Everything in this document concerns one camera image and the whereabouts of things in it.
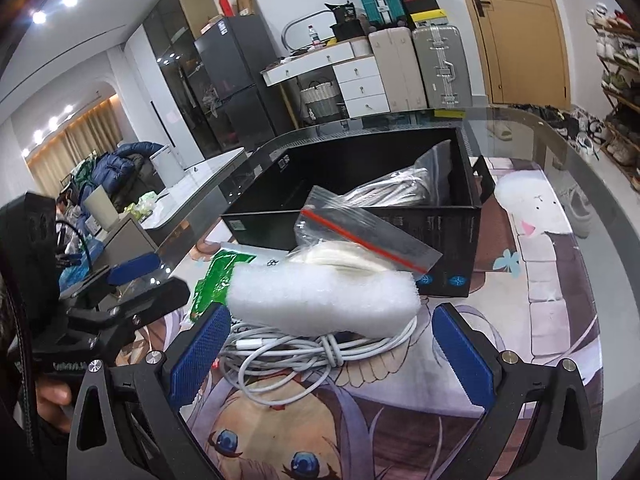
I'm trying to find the grey sneaker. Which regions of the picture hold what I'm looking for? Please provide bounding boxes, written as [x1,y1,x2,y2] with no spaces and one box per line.
[557,182,596,238]

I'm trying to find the wooden shoe rack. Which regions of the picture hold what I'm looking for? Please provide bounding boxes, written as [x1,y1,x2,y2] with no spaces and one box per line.
[585,2,640,191]

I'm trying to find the large cardboard box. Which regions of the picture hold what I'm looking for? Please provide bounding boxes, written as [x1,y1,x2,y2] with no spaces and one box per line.
[172,0,221,38]

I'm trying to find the silver suitcase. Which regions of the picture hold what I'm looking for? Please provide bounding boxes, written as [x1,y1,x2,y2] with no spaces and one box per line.
[412,24,473,110]

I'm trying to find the white storage bin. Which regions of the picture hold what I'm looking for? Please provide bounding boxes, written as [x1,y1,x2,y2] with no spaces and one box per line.
[150,145,177,186]

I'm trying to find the white wicker basket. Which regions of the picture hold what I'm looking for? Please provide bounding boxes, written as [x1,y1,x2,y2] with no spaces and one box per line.
[299,80,346,122]

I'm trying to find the clear bag of white cables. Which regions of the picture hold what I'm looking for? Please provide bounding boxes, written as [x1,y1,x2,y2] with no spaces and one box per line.
[320,141,453,208]

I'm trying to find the wooden door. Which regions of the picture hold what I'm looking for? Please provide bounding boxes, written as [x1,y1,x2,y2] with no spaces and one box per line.
[450,0,573,111]

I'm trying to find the black cardboard box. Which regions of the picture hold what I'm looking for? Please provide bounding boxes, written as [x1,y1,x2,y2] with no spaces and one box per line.
[220,126,496,297]

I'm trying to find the oval mirror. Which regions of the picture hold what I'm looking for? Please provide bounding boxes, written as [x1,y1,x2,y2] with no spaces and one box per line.
[281,10,341,56]

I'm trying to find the beige suitcase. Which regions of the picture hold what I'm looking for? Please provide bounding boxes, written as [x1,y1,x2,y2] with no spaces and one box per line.
[368,27,435,113]

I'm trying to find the zip bag with cream cord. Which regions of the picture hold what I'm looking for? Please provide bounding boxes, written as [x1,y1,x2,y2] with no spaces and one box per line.
[286,185,443,281]

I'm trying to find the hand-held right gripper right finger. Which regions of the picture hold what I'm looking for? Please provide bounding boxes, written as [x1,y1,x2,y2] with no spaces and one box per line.
[432,302,601,480]

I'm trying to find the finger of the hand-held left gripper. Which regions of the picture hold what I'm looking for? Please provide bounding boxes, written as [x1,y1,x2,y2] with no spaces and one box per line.
[65,277,192,343]
[60,252,162,308]

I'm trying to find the dark grey refrigerator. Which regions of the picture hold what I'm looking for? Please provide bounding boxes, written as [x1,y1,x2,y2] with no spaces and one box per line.
[194,10,293,156]

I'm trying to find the person's left hand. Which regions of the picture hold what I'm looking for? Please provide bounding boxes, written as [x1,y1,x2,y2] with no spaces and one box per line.
[36,377,76,433]

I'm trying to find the grey cabinet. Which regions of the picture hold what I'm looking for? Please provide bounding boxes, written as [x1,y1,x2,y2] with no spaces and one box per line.
[102,217,161,275]

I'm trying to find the white desk with drawers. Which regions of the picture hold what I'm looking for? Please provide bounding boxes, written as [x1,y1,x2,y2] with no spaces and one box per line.
[260,40,391,128]

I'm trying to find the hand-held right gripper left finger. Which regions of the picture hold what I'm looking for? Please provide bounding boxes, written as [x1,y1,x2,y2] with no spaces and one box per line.
[67,301,232,480]

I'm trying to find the white charging cable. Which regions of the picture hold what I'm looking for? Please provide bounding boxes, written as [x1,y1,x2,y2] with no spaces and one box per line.
[215,315,418,406]

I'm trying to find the blue puffer jacket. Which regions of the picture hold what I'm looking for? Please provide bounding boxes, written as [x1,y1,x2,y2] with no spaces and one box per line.
[90,142,166,201]

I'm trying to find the green white packets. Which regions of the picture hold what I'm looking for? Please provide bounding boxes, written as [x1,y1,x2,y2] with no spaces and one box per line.
[125,192,161,218]

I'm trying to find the glass display cabinet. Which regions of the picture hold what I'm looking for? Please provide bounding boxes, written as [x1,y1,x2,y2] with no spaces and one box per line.
[142,0,226,161]

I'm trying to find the white foam roll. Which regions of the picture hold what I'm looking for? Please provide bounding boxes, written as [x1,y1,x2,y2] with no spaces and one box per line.
[227,261,421,333]

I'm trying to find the black yellow shoe box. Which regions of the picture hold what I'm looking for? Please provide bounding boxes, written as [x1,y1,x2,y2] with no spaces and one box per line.
[407,8,448,28]

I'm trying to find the beige curtain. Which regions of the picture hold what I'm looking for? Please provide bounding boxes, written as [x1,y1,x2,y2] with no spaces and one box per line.
[27,107,123,196]

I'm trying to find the pile of shoes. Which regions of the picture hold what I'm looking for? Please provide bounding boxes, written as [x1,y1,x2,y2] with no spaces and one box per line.
[510,104,608,153]

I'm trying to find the green packet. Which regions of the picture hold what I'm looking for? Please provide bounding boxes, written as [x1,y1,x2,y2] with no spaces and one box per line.
[191,251,256,318]

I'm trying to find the black bag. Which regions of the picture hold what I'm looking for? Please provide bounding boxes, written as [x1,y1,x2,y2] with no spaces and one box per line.
[325,1,371,41]

